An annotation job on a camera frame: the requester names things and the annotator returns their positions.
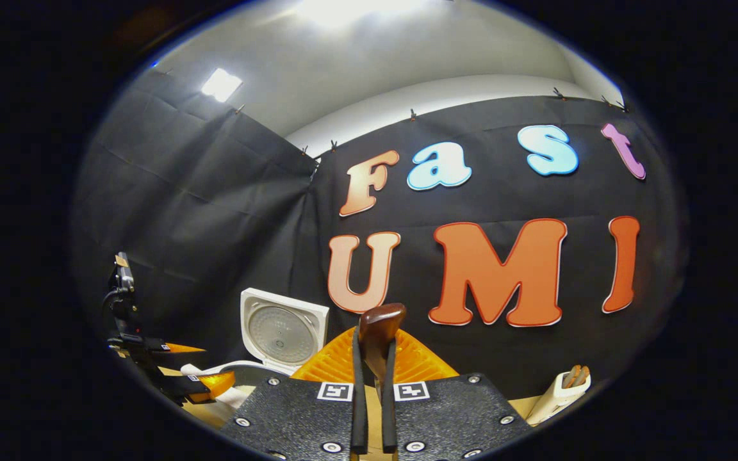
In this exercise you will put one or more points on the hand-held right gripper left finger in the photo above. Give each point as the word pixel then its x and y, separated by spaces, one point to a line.
pixel 298 416

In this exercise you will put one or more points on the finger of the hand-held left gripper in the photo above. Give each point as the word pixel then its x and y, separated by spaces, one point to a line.
pixel 151 346
pixel 205 387

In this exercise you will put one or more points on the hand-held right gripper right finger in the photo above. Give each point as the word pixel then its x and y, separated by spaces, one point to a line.
pixel 459 416

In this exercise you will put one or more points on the white rice cooker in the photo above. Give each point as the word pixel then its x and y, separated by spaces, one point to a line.
pixel 282 333

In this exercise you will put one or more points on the brown wooden spoon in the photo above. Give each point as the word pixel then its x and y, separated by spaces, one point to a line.
pixel 378 333

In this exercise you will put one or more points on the white toaster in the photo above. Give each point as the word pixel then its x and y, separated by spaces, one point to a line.
pixel 551 400

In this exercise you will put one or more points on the black backdrop cloth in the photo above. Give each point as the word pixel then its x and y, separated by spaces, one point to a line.
pixel 202 211

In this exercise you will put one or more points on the toasted bread slice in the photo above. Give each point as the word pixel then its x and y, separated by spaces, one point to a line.
pixel 571 376
pixel 583 374

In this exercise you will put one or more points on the ceiling light panel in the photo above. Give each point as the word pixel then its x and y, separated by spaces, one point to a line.
pixel 221 84

